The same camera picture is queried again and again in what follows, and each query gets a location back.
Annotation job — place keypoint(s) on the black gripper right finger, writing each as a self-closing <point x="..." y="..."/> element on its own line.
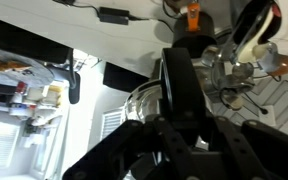
<point x="270" y="153"/>

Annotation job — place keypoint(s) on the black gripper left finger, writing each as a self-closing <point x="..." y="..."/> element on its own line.
<point x="124" y="150"/>

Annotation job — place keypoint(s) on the white louvered vent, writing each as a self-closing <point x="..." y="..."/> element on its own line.
<point x="112" y="125"/>

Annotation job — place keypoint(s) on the black rectangular box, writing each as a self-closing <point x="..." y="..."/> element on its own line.
<point x="124" y="78"/>

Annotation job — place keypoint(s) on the brown utensil head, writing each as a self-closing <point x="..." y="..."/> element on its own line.
<point x="283" y="65"/>

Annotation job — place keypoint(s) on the red capped white bottle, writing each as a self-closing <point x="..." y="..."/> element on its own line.
<point x="20" y="91"/>

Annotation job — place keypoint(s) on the black power adapter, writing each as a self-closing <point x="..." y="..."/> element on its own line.
<point x="114" y="15"/>

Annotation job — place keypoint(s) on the white wall outlet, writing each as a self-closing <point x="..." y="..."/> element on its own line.
<point x="269" y="116"/>

